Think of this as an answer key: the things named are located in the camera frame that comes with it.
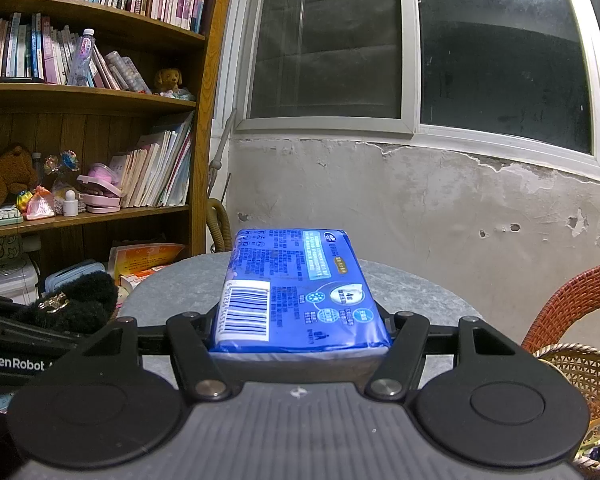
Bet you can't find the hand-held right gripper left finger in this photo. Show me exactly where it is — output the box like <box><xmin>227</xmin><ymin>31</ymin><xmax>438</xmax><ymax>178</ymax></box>
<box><xmin>82</xmin><ymin>311</ymin><xmax>232</xmax><ymax>402</ymax></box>

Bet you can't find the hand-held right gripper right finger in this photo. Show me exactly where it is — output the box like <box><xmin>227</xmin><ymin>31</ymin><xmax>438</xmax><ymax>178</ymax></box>
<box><xmin>363</xmin><ymin>311</ymin><xmax>524</xmax><ymax>402</ymax></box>

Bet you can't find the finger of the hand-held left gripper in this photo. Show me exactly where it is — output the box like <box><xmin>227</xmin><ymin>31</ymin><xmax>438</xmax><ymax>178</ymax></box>
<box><xmin>0</xmin><ymin>290</ymin><xmax>78</xmax><ymax>351</ymax></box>

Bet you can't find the black fuzzy hair clip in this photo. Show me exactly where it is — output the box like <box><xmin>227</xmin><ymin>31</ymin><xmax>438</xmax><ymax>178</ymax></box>
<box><xmin>14</xmin><ymin>271</ymin><xmax>119</xmax><ymax>335</ymax></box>

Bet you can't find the blue tissue pack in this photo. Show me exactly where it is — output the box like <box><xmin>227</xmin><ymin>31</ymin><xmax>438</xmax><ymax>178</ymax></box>
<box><xmin>207</xmin><ymin>228</ymin><xmax>393</xmax><ymax>356</ymax></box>

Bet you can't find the grey plush desktop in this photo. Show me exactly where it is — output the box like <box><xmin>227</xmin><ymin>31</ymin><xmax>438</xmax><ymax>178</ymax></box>
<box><xmin>117</xmin><ymin>252</ymin><xmax>483</xmax><ymax>391</ymax></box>

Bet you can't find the white plastic box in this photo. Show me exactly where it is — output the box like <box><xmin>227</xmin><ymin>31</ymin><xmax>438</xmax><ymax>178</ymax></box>
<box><xmin>0</xmin><ymin>254</ymin><xmax>42</xmax><ymax>307</ymax></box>

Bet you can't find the light blue pouch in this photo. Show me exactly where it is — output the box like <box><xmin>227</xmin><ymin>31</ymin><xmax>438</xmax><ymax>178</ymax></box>
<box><xmin>44</xmin><ymin>259</ymin><xmax>107</xmax><ymax>295</ymax></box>

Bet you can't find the orange and white box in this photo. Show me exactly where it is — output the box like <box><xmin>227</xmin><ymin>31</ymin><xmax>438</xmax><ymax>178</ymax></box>
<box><xmin>119</xmin><ymin>269</ymin><xmax>157</xmax><ymax>292</ymax></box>

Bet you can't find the orange printed folder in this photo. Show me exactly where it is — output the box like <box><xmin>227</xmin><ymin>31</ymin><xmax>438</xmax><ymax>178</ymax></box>
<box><xmin>107</xmin><ymin>243</ymin><xmax>187</xmax><ymax>283</ymax></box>

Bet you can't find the orange pouch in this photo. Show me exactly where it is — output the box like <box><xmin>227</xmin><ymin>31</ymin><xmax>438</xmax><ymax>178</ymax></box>
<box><xmin>25</xmin><ymin>186</ymin><xmax>56</xmax><ymax>221</ymax></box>

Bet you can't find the brown teddy bear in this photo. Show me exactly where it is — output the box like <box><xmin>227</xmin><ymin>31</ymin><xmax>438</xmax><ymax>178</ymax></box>
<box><xmin>0</xmin><ymin>144</ymin><xmax>40</xmax><ymax>213</ymax></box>

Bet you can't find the pink case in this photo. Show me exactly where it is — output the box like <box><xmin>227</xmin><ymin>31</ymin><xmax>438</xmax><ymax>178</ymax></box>
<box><xmin>76</xmin><ymin>162</ymin><xmax>123</xmax><ymax>214</ymax></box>

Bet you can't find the row of thin leaning booklets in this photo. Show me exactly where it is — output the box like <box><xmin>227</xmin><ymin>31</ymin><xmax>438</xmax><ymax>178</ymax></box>
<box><xmin>109</xmin><ymin>110</ymin><xmax>196</xmax><ymax>209</ymax></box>

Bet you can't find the red wicker chair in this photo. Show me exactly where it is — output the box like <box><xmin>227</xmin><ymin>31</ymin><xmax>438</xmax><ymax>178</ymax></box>
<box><xmin>521</xmin><ymin>260</ymin><xmax>600</xmax><ymax>356</ymax></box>

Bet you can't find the woven straw basket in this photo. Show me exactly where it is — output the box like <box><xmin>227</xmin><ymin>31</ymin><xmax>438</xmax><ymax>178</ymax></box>
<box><xmin>532</xmin><ymin>342</ymin><xmax>600</xmax><ymax>478</ymax></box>

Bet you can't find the wooden bookshelf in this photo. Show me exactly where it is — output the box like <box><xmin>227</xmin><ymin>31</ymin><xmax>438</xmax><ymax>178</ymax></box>
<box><xmin>0</xmin><ymin>0</ymin><xmax>238</xmax><ymax>311</ymax></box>

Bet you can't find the small toy dog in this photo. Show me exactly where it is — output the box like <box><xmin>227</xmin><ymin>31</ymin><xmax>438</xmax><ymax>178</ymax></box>
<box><xmin>153</xmin><ymin>68</ymin><xmax>191</xmax><ymax>98</ymax></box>

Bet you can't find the clear water bottle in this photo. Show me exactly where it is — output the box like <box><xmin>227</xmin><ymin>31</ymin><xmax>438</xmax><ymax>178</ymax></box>
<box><xmin>66</xmin><ymin>29</ymin><xmax>97</xmax><ymax>87</ymax></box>

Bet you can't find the short row of upright books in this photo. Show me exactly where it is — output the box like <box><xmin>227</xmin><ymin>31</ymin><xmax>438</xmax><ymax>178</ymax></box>
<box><xmin>0</xmin><ymin>12</ymin><xmax>106</xmax><ymax>86</ymax></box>

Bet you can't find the white framed window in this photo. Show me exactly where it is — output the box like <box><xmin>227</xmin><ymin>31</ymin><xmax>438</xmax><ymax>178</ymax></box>
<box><xmin>215</xmin><ymin>0</ymin><xmax>600</xmax><ymax>181</ymax></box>

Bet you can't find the beige ribbed hose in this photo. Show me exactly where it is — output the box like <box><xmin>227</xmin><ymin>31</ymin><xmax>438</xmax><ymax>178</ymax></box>
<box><xmin>206</xmin><ymin>199</ymin><xmax>232</xmax><ymax>253</ymax></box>

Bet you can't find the white mop handle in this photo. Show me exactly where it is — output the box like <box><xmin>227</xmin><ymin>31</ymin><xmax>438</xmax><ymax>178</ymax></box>
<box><xmin>208</xmin><ymin>109</ymin><xmax>237</xmax><ymax>198</ymax></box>

